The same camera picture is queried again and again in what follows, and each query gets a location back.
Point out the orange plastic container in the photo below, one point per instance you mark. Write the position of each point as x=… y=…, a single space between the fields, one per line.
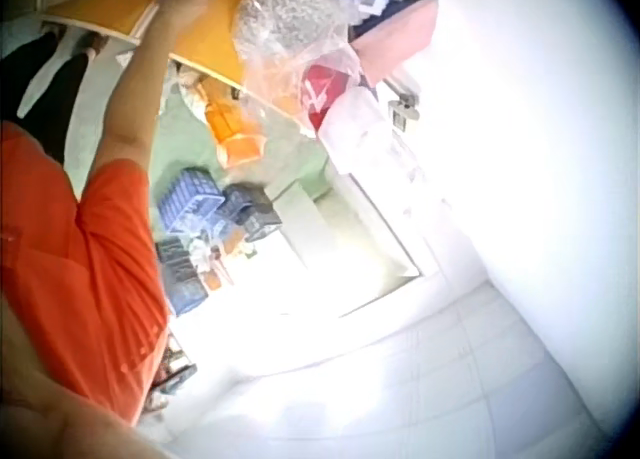
x=232 y=129

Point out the clear bag of bubble wrap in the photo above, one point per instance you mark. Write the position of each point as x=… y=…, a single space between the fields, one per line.
x=290 y=29

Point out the red packet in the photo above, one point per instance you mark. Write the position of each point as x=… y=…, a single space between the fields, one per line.
x=324 y=91

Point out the grey-blue plastic crate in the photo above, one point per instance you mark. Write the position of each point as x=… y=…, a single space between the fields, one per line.
x=180 y=274

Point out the white board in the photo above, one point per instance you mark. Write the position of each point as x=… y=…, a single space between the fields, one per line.
x=295 y=224

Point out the heap of small bottles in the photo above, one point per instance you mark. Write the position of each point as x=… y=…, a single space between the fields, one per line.
x=220 y=256

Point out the person's right hand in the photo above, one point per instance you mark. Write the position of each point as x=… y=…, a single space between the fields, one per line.
x=187 y=1

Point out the person's legs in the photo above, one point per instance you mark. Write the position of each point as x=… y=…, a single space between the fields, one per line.
x=47 y=104

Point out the heap of dark things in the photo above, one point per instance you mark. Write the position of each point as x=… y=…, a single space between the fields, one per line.
x=172 y=371

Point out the blue plastic crate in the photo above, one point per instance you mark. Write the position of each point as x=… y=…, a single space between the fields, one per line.
x=190 y=201

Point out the pink box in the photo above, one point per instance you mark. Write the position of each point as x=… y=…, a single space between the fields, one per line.
x=400 y=36

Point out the dark grey plastic crate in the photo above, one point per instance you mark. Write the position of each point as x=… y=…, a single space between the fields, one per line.
x=252 y=211

